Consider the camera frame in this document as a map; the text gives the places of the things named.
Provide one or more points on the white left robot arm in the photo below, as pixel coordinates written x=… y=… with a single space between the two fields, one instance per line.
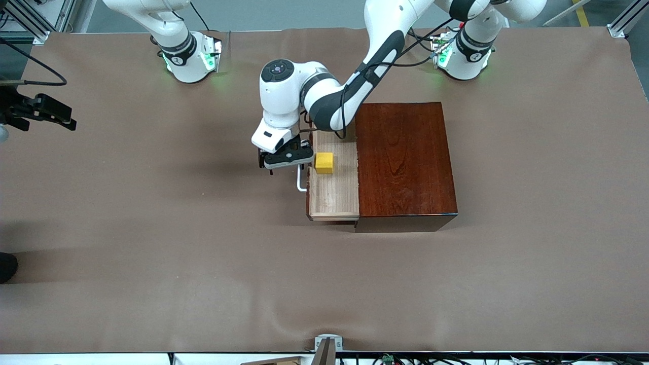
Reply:
x=324 y=96

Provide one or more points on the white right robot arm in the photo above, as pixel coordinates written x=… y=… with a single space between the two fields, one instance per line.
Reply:
x=182 y=61

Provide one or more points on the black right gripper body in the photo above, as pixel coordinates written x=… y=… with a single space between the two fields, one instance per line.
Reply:
x=12 y=107

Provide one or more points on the dark red wooden cabinet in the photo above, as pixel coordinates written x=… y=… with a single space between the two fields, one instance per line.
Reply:
x=405 y=162

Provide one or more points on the light wooden board piece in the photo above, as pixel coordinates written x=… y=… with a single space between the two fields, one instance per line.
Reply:
x=279 y=361

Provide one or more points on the light wooden drawer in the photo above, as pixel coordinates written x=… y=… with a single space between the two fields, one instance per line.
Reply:
x=334 y=195

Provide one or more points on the brown table cover mat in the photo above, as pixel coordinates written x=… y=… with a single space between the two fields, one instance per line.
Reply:
x=203 y=279

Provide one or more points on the grey metal bracket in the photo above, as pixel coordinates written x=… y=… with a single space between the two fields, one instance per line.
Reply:
x=339 y=343

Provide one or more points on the grey brown upright bar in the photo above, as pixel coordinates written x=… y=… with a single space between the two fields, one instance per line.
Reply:
x=327 y=355

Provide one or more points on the black round foam object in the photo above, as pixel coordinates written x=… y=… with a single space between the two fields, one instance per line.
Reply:
x=6 y=267

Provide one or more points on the yellow block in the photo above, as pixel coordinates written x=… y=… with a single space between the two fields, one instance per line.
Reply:
x=324 y=163

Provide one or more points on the green plug connector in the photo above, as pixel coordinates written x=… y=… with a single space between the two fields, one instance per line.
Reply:
x=388 y=359

